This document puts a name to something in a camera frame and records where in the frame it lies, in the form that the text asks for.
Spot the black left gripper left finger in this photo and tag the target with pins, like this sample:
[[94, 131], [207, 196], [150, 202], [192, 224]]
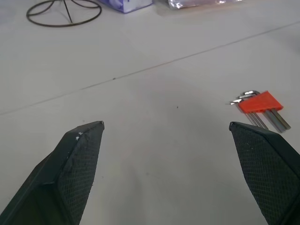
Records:
[[70, 168]]

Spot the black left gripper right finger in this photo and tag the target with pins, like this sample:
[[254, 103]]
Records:
[[264, 168]]

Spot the hex key set red holder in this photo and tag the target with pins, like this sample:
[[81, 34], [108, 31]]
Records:
[[284, 124]]

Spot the red plastic hex key holder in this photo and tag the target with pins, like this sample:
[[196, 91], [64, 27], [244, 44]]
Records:
[[261, 102]]

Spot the purple and white box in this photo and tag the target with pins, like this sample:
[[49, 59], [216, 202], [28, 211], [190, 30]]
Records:
[[126, 4]]

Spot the clear plastic bag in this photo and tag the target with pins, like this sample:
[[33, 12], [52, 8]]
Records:
[[199, 3]]

